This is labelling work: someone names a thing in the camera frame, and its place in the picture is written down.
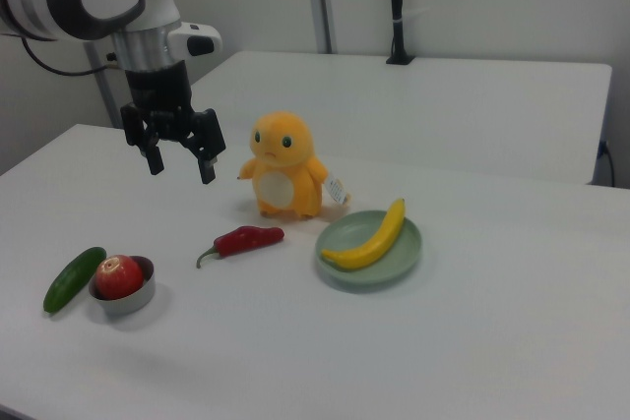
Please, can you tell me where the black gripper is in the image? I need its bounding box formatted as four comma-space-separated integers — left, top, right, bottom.
120, 59, 228, 186

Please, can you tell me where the red chili pepper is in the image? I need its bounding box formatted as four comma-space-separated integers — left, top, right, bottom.
196, 225, 286, 270

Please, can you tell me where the green plastic plate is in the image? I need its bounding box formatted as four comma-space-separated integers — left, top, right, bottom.
314, 210, 423, 287

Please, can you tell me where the orange plush toy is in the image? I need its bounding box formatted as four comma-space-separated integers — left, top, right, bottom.
237, 110, 330, 220

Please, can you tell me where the red apple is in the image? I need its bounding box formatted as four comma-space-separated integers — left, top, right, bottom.
94, 254, 146, 301

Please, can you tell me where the small metal bowl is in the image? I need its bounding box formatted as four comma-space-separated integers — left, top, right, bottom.
88, 255, 158, 315

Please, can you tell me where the white paper plush tag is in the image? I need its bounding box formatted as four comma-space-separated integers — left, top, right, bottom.
324, 173, 353, 207

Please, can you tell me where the green cucumber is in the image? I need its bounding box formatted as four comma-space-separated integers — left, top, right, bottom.
42, 246, 108, 314

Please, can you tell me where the yellow banana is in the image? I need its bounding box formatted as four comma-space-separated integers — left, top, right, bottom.
320, 197, 408, 272

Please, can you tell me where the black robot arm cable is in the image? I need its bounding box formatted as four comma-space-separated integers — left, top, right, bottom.
19, 34, 122, 78

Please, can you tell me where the black camera stand pole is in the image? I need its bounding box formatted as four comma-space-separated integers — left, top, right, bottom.
385, 0, 415, 66

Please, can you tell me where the thin black wall cable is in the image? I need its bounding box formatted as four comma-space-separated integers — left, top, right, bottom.
597, 139, 617, 188

